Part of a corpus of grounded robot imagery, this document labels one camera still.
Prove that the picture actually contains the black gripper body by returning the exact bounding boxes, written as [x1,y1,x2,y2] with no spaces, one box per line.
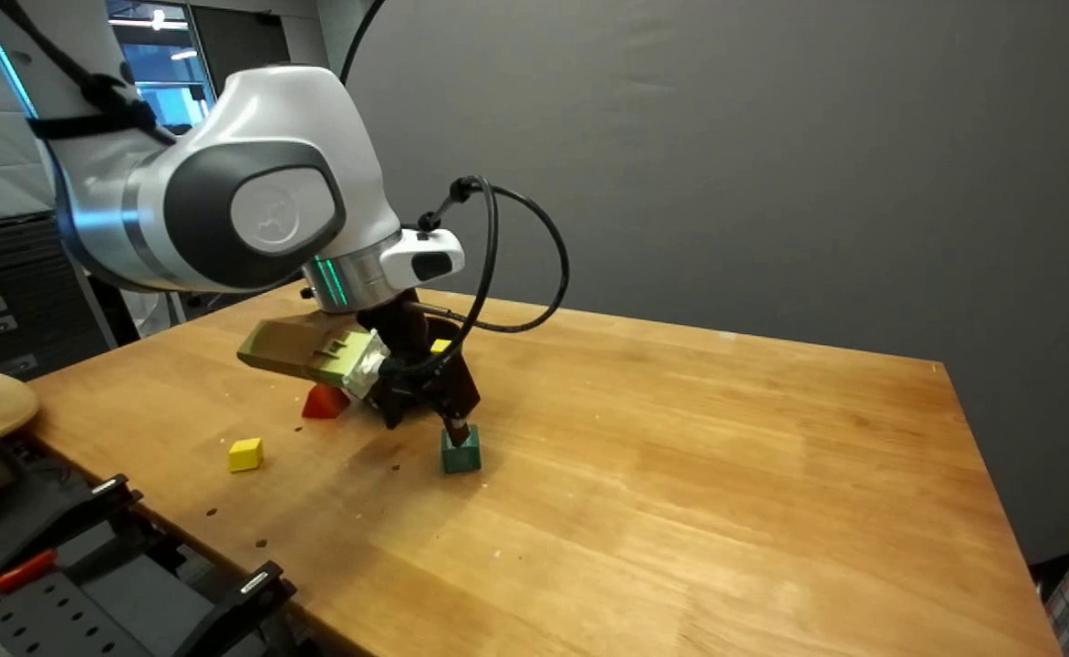
[357,287,490,429]

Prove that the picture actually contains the green wooden block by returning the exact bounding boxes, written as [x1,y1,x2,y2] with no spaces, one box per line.
[439,420,485,479]

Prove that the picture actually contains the large orange-red wooden block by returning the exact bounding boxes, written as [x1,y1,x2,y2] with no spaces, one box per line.
[299,378,354,422]

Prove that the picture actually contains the small yellow wooden cube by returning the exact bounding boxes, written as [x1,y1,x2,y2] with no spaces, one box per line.
[226,435,266,479]

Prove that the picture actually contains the black pole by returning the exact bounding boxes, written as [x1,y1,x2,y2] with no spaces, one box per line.
[81,269,146,351]

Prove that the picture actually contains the dark flat panel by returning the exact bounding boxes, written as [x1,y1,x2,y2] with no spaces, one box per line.
[191,5,299,78]

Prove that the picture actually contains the grey photo backdrop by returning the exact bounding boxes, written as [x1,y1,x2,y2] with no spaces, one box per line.
[331,0,1069,573]

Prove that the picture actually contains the black equipment case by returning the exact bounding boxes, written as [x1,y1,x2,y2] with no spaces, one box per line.
[0,210,119,384]

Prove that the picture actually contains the black perforated mounting board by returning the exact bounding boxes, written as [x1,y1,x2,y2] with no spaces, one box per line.
[0,429,354,657]

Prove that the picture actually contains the wrist mounted camera box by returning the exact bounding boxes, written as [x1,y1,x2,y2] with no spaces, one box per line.
[233,319,395,406]

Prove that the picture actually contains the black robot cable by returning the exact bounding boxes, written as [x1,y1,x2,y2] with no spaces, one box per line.
[416,175,571,368]

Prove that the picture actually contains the black clamp orange handle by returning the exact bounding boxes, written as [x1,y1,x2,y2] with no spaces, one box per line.
[171,559,305,657]
[0,472,154,598]

